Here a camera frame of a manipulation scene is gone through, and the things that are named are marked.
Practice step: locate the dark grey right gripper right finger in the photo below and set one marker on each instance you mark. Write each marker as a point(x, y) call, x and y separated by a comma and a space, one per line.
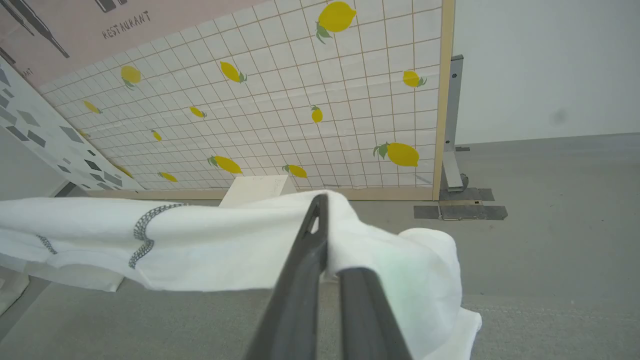
point(370, 320)

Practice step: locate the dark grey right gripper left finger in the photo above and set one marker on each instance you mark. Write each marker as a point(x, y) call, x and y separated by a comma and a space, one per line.
point(300, 290)

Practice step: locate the white garment with black trim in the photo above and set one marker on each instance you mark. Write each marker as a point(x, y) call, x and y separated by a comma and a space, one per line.
point(225, 245)

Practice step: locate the white box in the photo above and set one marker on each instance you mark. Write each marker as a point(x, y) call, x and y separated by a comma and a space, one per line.
point(255, 190)

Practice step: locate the long black floor tape strip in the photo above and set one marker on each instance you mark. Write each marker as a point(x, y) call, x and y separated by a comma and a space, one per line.
point(465, 212)

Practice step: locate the grey fabric sofa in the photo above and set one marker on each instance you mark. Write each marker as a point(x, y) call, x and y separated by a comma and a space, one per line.
point(150, 325)

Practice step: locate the short black floor tape patch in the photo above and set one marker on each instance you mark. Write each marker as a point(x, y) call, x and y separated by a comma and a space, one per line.
point(475, 194)

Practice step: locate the lemon print grid partition panel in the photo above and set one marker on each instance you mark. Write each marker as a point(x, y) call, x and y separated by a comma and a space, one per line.
point(300, 100)

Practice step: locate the grey metal partition stand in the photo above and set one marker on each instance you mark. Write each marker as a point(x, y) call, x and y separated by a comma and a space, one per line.
point(453, 125)

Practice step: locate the grey terrazzo pattern panel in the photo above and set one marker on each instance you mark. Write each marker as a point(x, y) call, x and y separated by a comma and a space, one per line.
point(45, 135)

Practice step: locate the pink restaurant print poster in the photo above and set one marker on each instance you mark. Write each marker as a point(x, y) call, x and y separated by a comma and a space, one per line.
point(100, 30)

